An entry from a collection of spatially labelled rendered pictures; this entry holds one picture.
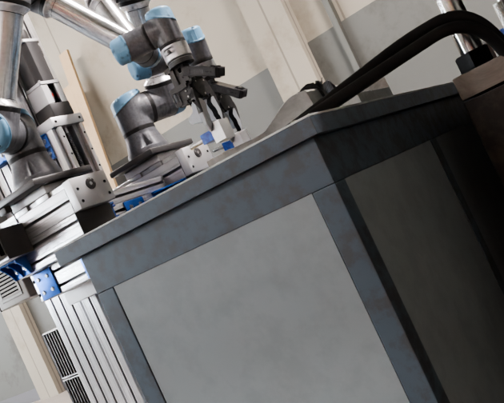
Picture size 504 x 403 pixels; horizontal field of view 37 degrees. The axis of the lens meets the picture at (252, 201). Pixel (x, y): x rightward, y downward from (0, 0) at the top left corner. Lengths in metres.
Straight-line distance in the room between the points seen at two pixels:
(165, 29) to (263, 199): 0.78
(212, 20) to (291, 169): 4.12
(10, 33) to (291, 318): 1.18
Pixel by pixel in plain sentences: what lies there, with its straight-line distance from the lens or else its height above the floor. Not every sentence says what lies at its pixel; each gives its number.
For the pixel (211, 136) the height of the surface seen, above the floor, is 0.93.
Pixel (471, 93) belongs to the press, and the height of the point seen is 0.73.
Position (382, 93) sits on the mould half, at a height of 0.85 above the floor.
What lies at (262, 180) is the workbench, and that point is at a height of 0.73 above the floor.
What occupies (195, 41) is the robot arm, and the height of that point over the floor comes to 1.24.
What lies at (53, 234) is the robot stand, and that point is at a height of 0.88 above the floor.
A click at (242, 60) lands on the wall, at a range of 5.32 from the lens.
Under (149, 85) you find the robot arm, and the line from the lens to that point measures 2.67.
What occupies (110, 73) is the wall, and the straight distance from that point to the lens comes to 6.13.
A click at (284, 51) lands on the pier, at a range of 5.02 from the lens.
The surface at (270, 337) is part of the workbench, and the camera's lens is 1.49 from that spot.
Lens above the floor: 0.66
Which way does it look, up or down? 2 degrees up
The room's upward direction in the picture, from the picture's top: 25 degrees counter-clockwise
